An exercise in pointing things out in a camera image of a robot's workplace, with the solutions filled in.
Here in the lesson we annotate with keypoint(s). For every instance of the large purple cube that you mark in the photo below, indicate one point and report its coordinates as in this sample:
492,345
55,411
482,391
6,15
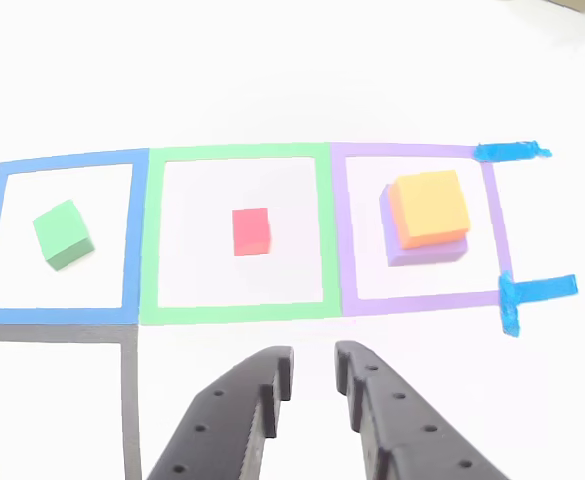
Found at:
422,255

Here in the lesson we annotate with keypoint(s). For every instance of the small red cube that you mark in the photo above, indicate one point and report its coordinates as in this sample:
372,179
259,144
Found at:
251,230

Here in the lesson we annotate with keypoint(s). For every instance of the orange cube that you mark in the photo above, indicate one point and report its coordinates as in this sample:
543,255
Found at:
429,205

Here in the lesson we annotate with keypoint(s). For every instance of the green cube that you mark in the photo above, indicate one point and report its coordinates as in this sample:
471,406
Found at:
62,232

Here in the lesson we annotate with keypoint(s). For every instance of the blue tape strip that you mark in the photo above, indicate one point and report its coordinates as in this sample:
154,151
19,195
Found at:
512,151
537,290

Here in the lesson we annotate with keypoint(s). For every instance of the cardboard box polymaker logo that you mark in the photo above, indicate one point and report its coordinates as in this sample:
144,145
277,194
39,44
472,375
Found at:
577,4

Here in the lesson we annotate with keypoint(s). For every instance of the black square frame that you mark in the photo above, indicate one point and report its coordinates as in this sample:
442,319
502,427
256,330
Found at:
131,400

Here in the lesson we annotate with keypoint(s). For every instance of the green square frame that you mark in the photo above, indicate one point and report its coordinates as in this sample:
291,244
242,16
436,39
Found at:
149,240

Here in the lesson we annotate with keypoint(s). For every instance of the blue square frame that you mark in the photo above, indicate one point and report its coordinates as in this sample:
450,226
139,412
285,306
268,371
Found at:
132,240

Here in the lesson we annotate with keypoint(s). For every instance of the purple square frame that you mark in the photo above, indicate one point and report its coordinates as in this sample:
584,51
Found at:
344,225

